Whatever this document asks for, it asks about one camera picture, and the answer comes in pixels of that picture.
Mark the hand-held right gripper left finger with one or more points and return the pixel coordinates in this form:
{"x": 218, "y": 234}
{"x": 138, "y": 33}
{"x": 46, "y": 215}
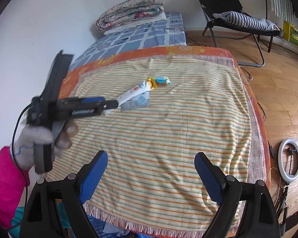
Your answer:
{"x": 94, "y": 176}

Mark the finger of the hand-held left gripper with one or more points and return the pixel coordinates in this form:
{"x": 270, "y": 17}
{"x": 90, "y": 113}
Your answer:
{"x": 110, "y": 104}
{"x": 95, "y": 100}

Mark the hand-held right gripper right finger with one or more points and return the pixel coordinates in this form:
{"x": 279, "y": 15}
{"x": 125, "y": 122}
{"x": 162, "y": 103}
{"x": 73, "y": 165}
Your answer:
{"x": 208, "y": 176}

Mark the colourful printed tube wrapper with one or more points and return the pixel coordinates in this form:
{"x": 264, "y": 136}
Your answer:
{"x": 131, "y": 94}

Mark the grey packet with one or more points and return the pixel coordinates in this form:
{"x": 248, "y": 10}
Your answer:
{"x": 139, "y": 103}

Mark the blue plastic mesh basket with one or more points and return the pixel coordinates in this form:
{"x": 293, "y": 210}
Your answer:
{"x": 93, "y": 229}

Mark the person's left forearm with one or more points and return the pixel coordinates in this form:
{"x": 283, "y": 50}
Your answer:
{"x": 5, "y": 186}

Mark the person's left hand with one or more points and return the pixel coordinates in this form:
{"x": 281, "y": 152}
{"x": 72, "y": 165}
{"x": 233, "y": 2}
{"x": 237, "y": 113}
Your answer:
{"x": 27, "y": 141}

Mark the yellow striped blanket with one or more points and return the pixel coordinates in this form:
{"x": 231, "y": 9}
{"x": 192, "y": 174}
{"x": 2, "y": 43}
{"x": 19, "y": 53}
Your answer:
{"x": 164, "y": 141}

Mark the blue checked bedsheet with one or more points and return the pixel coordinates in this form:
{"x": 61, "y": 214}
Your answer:
{"x": 139, "y": 34}

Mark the teal cloth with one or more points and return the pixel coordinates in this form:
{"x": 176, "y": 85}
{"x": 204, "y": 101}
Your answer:
{"x": 17, "y": 214}

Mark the folded floral quilt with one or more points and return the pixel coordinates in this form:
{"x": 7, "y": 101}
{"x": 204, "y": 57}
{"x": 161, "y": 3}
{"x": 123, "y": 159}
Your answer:
{"x": 131, "y": 12}

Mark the black device with red light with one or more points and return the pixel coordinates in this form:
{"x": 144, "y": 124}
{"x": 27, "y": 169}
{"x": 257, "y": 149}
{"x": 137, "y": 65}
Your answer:
{"x": 291, "y": 222}

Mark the orange patterned blanket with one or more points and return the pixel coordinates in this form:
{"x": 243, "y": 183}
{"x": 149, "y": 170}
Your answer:
{"x": 201, "y": 50}

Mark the black white striped cloth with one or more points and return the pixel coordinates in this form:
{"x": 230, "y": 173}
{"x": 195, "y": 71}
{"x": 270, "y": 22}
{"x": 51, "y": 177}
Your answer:
{"x": 245, "y": 22}

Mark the green striped hanging towel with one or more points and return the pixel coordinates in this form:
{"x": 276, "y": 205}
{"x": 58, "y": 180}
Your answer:
{"x": 280, "y": 2}

